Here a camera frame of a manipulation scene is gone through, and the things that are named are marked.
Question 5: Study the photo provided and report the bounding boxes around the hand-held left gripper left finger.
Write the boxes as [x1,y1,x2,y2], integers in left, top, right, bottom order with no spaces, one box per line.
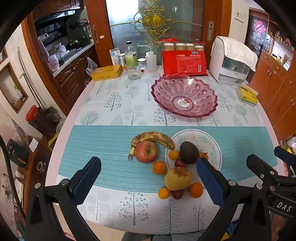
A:
[25,156,102,241]

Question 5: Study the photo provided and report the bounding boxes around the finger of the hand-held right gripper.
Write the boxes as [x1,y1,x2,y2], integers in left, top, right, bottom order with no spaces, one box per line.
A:
[274,146,296,168]
[246,154,278,182]

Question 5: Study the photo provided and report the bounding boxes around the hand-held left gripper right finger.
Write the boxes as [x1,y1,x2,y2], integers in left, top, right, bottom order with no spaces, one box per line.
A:
[196,158,271,241]

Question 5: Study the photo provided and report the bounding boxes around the yellow pear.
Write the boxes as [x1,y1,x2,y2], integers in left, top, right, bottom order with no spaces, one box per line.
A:
[164,167,192,191]

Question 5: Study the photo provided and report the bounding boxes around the dark avocado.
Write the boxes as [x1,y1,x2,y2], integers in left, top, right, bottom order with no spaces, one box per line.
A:
[179,141,200,164]

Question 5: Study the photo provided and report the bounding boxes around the red apple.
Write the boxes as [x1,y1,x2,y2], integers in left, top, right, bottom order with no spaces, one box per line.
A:
[135,141,158,164]

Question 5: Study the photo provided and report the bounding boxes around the spotted ripe banana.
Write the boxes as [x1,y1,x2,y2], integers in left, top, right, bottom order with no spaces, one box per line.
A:
[128,131,175,161]

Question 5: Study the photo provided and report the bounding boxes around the pink glass fruit bowl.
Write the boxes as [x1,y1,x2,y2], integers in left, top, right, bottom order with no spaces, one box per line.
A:
[151,74,219,118]

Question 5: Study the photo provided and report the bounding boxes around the yellow plastic bags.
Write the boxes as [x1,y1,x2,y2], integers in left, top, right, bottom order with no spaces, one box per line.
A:
[281,137,296,153]

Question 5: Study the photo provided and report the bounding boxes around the white printed plate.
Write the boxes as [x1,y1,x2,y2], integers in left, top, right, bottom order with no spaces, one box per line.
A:
[165,129,222,179]

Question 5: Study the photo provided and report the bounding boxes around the red lid storage jar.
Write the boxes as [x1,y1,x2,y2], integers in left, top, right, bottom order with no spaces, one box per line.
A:
[25,105,58,137]

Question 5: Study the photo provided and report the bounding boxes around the wooden kitchen cabinet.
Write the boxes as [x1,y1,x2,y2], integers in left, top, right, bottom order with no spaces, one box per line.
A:
[53,45,100,102]

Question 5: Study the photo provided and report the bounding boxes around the yellow tin box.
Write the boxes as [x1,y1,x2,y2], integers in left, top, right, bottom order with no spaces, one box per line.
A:
[91,65,122,82]

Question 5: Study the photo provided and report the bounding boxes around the clear plastic bag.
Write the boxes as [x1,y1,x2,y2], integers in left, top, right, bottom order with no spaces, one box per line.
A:
[86,56,98,75]

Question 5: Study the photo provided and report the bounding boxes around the white towel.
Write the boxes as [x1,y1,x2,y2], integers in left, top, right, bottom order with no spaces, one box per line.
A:
[210,36,258,72]

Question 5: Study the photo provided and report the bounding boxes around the white countertop appliance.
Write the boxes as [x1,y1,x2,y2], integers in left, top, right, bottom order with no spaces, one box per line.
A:
[209,36,251,84]

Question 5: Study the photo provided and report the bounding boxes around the clear glass cup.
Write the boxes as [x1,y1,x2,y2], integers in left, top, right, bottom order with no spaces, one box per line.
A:
[126,61,141,81]

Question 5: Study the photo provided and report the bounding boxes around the red pack of paper cups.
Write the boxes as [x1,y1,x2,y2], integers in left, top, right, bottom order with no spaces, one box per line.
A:
[161,42,208,76]

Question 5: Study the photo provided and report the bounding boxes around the white carton box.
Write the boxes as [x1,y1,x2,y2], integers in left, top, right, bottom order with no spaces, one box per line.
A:
[110,48,121,66]

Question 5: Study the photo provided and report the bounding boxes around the glass bottle green label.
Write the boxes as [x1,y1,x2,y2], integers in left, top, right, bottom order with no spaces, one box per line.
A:
[125,41,137,67]

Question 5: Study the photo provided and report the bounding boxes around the red door decoration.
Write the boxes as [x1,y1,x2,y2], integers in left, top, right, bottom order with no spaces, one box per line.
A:
[254,20,266,35]

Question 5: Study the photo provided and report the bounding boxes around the white squeeze bottle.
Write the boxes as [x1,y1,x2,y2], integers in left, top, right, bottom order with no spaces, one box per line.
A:
[137,45,157,72]

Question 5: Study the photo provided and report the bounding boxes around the gold door ornament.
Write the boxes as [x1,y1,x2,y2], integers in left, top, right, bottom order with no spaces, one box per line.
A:
[113,0,183,49]

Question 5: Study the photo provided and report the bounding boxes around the wooden wall cabinet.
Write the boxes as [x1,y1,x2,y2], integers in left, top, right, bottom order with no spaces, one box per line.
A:
[248,51,296,142]

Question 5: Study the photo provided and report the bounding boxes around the wooden wall frame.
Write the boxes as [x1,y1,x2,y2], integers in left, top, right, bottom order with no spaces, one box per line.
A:
[0,62,29,114]

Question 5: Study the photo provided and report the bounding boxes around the white light switch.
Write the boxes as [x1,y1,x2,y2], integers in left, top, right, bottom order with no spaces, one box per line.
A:
[234,10,245,23]

